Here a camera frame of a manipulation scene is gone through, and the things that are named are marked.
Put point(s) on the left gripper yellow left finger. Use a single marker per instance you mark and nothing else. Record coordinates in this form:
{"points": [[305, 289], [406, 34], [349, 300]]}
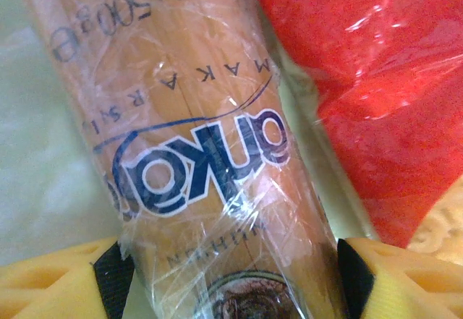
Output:
{"points": [[43, 290]]}

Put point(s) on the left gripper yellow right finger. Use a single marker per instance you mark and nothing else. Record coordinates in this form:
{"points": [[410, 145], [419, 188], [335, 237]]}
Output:
{"points": [[416, 293]]}

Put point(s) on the clear navy-logo spaghetti pack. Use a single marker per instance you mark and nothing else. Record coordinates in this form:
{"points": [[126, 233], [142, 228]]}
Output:
{"points": [[181, 80]]}

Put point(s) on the red short pasta bag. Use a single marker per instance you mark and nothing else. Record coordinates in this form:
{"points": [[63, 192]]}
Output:
{"points": [[380, 80]]}

